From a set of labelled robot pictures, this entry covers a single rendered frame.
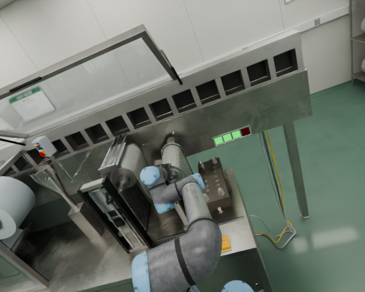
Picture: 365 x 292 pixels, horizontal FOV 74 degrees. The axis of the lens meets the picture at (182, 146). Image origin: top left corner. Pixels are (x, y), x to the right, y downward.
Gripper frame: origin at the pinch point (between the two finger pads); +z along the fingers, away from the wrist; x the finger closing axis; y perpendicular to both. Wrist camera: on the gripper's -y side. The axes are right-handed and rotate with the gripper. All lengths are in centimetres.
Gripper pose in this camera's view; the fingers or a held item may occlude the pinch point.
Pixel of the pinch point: (172, 179)
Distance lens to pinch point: 130.4
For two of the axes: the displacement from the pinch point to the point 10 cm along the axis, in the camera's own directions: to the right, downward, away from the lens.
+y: -2.9, -9.4, 1.8
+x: -9.3, 3.2, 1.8
